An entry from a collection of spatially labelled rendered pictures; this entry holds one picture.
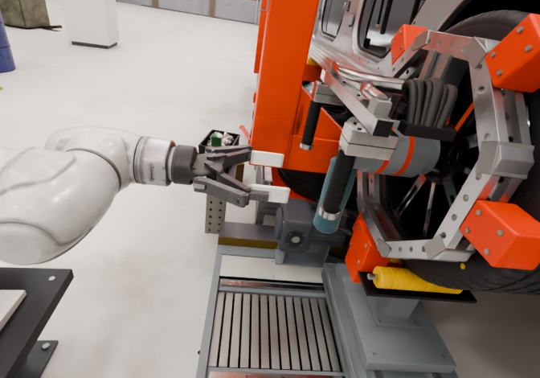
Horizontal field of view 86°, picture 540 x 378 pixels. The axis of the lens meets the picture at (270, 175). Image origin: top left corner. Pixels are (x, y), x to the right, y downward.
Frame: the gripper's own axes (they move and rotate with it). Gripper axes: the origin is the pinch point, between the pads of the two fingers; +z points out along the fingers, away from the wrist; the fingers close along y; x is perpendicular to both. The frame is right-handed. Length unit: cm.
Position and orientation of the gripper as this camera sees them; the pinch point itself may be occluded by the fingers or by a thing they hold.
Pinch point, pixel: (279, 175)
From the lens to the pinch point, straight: 57.3
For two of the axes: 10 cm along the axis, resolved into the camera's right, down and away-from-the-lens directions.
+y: 0.4, 5.1, -8.6
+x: 1.5, -8.5, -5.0
